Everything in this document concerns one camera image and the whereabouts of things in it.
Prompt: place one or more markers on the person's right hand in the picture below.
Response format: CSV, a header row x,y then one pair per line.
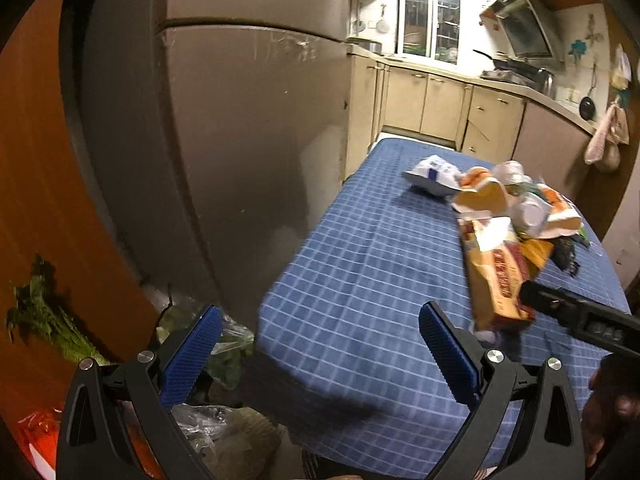
x,y
614,397

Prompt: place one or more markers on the white alcohol wipes pack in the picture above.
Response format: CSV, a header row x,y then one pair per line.
x,y
435,176

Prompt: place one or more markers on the orange yellow paper bag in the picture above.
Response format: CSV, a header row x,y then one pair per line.
x,y
495,269

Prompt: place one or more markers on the green leafy vegetables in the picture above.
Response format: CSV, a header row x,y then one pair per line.
x,y
40,311

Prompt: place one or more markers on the white plastic cup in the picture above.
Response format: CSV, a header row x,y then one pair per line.
x,y
530,214

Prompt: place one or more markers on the beige kitchen cabinets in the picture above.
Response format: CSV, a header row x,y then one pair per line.
x,y
490,120

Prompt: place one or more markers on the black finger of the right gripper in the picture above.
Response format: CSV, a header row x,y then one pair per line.
x,y
584,319

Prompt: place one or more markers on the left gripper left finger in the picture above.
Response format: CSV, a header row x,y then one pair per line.
x,y
105,401

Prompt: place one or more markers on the clear plastic bags floor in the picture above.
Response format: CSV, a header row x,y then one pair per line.
x,y
233,441

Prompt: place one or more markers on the orange white paper bag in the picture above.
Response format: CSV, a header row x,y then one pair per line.
x,y
563,220

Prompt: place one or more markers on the range hood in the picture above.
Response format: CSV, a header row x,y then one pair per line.
x,y
530,28

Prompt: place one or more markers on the steel kettle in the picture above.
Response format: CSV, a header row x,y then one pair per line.
x,y
546,83

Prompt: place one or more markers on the blue checked tablecloth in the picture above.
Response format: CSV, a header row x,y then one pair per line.
x,y
338,358

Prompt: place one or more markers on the hanging pink cloth bag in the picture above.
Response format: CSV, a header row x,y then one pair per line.
x,y
603,150

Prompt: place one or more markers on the kitchen window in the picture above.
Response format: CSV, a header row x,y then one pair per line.
x,y
429,30

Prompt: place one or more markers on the black frying pan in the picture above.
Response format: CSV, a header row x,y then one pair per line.
x,y
521,68

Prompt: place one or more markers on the red plastic bag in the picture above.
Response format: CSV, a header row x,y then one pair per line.
x,y
37,436

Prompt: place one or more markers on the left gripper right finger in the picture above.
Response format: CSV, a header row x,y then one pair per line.
x,y
546,439

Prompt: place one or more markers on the small black hanging pan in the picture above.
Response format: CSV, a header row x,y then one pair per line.
x,y
587,107

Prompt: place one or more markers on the black crumpled wrapper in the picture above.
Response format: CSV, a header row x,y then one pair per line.
x,y
564,256

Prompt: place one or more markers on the grey refrigerator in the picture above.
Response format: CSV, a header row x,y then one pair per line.
x,y
217,132

